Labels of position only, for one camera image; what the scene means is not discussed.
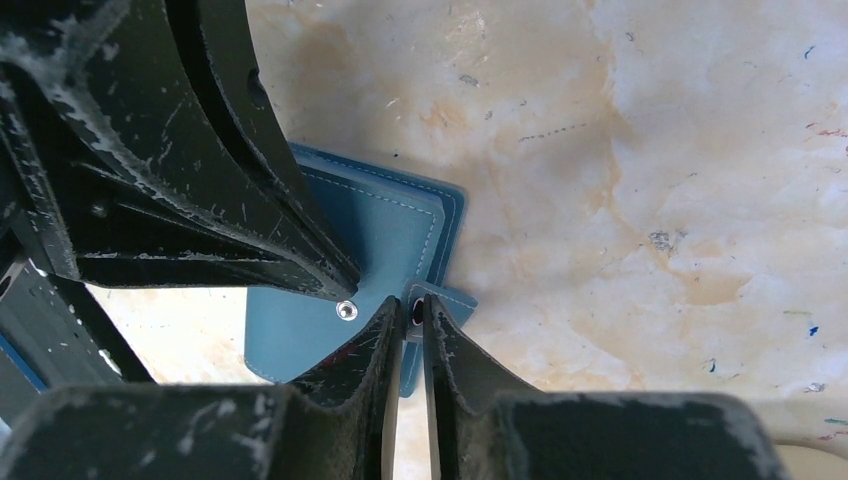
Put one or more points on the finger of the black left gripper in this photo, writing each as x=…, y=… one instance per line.
x=139, y=149

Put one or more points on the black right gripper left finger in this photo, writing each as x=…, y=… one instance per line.
x=335, y=421

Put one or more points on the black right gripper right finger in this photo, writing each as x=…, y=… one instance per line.
x=487, y=423

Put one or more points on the blue card holder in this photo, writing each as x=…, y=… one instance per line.
x=401, y=229

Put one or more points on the gold oval tray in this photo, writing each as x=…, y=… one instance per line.
x=813, y=454

